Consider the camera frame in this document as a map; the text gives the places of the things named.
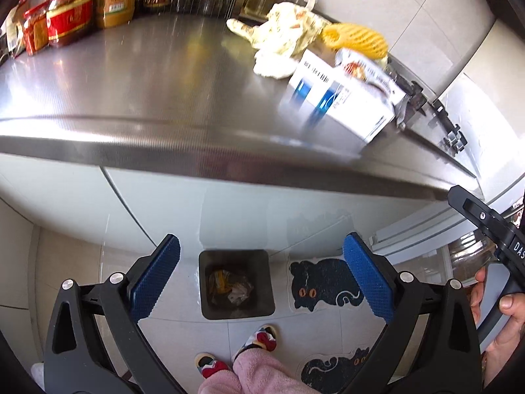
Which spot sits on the right gas burner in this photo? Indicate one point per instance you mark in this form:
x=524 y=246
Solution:
x=454 y=139

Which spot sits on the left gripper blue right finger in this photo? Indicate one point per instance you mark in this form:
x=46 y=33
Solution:
x=448 y=356

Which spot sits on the white blue cardboard box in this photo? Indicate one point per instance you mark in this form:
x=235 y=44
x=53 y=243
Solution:
x=359 y=107

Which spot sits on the right red patterned slipper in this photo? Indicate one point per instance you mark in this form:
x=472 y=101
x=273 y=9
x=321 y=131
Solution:
x=264 y=338

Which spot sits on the white cabinet door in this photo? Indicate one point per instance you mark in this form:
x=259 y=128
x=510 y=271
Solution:
x=73 y=199

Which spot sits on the black cat floor mat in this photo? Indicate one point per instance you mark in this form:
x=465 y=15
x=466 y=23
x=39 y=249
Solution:
x=325 y=282

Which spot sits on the black trash bin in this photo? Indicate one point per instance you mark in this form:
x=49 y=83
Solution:
x=235 y=284

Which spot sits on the gas burner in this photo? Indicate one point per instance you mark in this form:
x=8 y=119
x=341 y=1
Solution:
x=454 y=139
x=414 y=107

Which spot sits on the red lid chili jar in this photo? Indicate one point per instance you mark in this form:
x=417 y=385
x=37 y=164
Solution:
x=68 y=20

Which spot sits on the yellow foam fruit net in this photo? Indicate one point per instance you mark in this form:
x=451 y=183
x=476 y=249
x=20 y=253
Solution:
x=358 y=38

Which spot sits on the pink fleece trouser legs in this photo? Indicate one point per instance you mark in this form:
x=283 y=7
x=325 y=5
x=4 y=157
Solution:
x=254 y=371

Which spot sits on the left gas burner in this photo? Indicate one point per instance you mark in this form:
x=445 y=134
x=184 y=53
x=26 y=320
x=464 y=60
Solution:
x=414 y=107

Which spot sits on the red white carton box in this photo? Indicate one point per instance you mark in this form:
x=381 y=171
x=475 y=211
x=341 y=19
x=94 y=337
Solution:
x=358 y=66

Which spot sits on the small red lid jar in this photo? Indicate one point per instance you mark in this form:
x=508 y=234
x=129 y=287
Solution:
x=35 y=32

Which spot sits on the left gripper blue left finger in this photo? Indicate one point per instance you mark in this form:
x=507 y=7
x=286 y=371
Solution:
x=76 y=360

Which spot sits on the right hand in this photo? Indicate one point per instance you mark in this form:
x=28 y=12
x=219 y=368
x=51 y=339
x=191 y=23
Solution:
x=509 y=329

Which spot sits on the red patterned slipper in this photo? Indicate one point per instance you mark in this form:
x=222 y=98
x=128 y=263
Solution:
x=208 y=365
x=264 y=338

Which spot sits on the cream yellow plastic bag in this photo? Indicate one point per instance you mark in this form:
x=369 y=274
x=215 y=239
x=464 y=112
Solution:
x=282 y=39

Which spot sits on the left red patterned slipper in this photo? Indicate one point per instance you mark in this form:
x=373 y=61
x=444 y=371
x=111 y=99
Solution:
x=208 y=365

